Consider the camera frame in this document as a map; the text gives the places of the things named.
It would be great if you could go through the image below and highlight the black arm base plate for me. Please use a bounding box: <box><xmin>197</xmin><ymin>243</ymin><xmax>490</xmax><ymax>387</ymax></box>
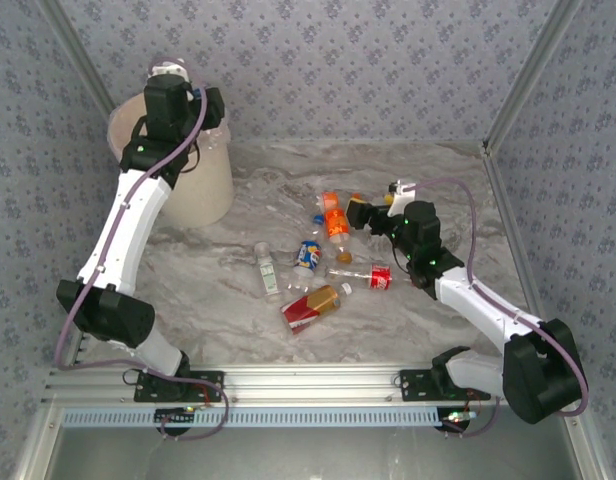
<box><xmin>133</xmin><ymin>369</ymin><xmax>225</xmax><ymax>403</ymax></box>
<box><xmin>398</xmin><ymin>368</ymin><xmax>492</xmax><ymax>402</ymax></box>

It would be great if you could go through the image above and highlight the orange label soda bottle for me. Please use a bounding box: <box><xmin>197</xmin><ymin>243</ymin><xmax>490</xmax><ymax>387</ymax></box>
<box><xmin>321</xmin><ymin>205</ymin><xmax>354</xmax><ymax>265</ymax></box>

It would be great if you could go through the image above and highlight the red label cola bottle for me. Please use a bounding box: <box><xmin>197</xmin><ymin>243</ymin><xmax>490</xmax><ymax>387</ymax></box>
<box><xmin>325</xmin><ymin>263</ymin><xmax>414</xmax><ymax>293</ymax></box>

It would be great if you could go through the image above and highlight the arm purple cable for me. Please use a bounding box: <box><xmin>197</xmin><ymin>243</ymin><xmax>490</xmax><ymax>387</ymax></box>
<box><xmin>53</xmin><ymin>57</ymin><xmax>230</xmax><ymax>442</ymax></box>
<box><xmin>415</xmin><ymin>177</ymin><xmax>589</xmax><ymax>439</ymax></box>

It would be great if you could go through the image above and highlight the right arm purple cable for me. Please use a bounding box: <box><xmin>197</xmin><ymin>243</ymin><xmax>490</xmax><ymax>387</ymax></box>
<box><xmin>415</xmin><ymin>177</ymin><xmax>589</xmax><ymax>439</ymax></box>

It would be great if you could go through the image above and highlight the small bottle green white label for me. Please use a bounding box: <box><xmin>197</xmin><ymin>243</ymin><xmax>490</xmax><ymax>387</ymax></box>
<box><xmin>254</xmin><ymin>241</ymin><xmax>282</xmax><ymax>301</ymax></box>

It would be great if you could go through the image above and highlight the grey slotted cable duct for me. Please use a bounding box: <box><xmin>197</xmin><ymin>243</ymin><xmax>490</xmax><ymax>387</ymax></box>
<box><xmin>61</xmin><ymin>405</ymin><xmax>472</xmax><ymax>429</ymax></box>

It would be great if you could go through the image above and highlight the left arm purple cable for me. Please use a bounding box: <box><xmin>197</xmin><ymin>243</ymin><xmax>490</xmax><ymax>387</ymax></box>
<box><xmin>53</xmin><ymin>57</ymin><xmax>230</xmax><ymax>442</ymax></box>

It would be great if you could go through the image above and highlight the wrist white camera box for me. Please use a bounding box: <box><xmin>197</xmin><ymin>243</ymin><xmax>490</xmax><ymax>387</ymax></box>
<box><xmin>387</xmin><ymin>179</ymin><xmax>419</xmax><ymax>217</ymax></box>
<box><xmin>147</xmin><ymin>62</ymin><xmax>193</xmax><ymax>89</ymax></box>

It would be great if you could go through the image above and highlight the red gold label tea bottle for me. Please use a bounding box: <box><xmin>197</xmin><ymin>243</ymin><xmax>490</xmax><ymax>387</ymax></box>
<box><xmin>280</xmin><ymin>282</ymin><xmax>354</xmax><ymax>336</ymax></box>

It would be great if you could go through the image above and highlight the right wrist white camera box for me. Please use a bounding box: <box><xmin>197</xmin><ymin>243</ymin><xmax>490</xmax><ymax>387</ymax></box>
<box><xmin>387</xmin><ymin>179</ymin><xmax>419</xmax><ymax>217</ymax></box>

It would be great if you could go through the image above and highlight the small black controller board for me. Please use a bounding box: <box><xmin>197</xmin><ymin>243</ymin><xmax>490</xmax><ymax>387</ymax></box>
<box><xmin>154</xmin><ymin>407</ymin><xmax>197</xmax><ymax>426</ymax></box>
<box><xmin>437</xmin><ymin>408</ymin><xmax>478</xmax><ymax>432</ymax></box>

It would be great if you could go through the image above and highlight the white ribbed plastic bin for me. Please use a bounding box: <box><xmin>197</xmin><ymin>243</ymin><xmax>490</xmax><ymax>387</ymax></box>
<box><xmin>106</xmin><ymin>92</ymin><xmax>236</xmax><ymax>229</ymax></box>

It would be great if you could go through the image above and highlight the aluminium mounting rail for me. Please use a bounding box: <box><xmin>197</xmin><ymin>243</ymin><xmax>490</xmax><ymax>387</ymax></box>
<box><xmin>41</xmin><ymin>363</ymin><xmax>504</xmax><ymax>405</ymax></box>

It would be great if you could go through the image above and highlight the blue label pepsi bottle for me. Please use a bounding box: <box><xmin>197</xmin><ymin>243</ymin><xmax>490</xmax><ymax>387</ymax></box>
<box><xmin>286</xmin><ymin>212</ymin><xmax>327</xmax><ymax>294</ymax></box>

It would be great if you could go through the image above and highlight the grey metal panel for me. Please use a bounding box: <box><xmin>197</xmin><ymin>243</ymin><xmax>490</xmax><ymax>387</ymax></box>
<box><xmin>37</xmin><ymin>424</ymin><xmax>589</xmax><ymax>480</ymax></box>

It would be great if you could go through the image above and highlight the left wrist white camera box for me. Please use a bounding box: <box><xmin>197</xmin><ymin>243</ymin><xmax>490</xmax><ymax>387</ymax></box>
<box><xmin>147</xmin><ymin>62</ymin><xmax>193</xmax><ymax>89</ymax></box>

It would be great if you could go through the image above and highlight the aluminium frame bar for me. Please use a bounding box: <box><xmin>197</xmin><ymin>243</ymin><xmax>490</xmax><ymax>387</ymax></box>
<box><xmin>10</xmin><ymin>327</ymin><xmax>92</xmax><ymax>480</ymax></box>
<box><xmin>481</xmin><ymin>0</ymin><xmax>587</xmax><ymax>156</ymax></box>
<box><xmin>37</xmin><ymin>0</ymin><xmax>117</xmax><ymax>109</ymax></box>
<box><xmin>481</xmin><ymin>144</ymin><xmax>614</xmax><ymax>480</ymax></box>

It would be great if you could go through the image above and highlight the crushed orange label bottle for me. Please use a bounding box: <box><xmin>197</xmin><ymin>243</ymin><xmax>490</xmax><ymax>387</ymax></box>
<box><xmin>315</xmin><ymin>189</ymin><xmax>362</xmax><ymax>214</ymax></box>

